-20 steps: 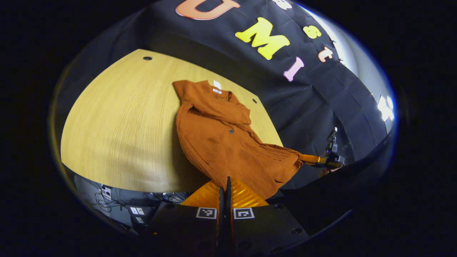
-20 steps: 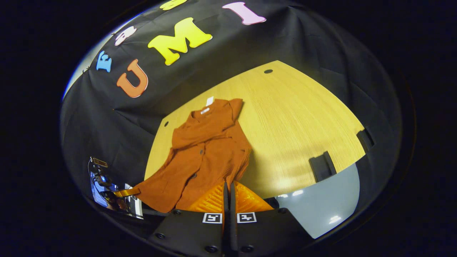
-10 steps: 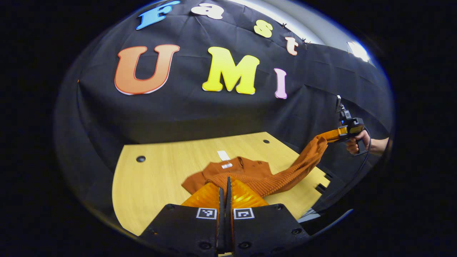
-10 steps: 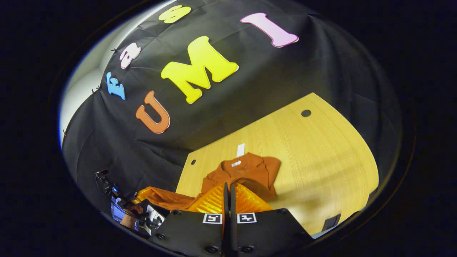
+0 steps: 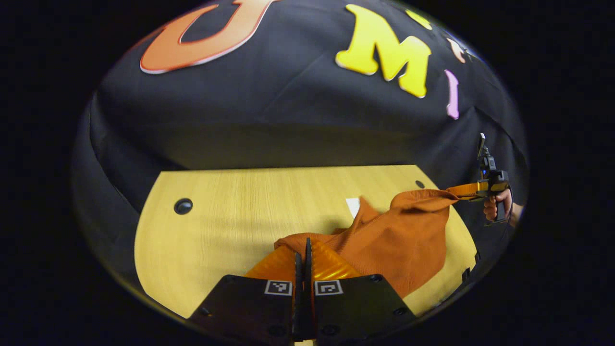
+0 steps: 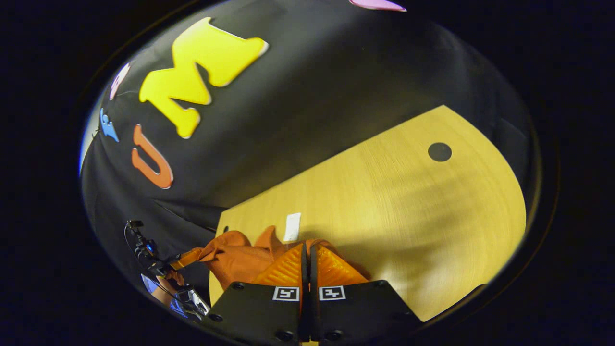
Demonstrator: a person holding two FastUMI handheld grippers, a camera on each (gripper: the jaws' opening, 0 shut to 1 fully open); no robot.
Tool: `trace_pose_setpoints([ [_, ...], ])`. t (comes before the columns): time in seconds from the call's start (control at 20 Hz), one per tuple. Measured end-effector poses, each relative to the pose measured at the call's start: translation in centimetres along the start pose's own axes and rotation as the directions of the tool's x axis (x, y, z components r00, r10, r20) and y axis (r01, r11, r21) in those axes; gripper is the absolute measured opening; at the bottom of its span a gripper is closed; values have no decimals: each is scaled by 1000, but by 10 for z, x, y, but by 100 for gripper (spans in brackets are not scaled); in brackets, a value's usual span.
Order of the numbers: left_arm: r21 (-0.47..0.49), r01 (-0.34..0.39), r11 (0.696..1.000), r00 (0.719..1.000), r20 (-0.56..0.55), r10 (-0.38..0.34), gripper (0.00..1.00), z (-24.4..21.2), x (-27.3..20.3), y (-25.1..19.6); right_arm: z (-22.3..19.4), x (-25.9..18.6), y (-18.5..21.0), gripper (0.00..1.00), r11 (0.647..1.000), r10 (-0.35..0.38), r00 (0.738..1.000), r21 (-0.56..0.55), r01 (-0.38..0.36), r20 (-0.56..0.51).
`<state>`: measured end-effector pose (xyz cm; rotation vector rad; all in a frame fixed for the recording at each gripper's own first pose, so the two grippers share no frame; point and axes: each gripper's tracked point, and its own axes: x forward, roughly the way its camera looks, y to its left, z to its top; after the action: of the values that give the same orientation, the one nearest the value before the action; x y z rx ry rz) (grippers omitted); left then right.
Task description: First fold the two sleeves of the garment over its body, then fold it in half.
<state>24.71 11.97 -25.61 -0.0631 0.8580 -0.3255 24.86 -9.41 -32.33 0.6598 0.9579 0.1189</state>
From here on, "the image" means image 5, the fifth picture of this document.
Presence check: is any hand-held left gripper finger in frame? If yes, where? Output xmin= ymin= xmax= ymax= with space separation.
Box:
xmin=306 ymin=237 xmax=418 ymax=345
xmin=187 ymin=245 xmax=307 ymax=345

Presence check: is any orange knit jacket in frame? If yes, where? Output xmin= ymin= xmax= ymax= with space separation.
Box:
xmin=274 ymin=189 xmax=461 ymax=298

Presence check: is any black backdrop cloth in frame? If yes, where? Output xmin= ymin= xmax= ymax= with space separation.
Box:
xmin=72 ymin=0 xmax=529 ymax=289

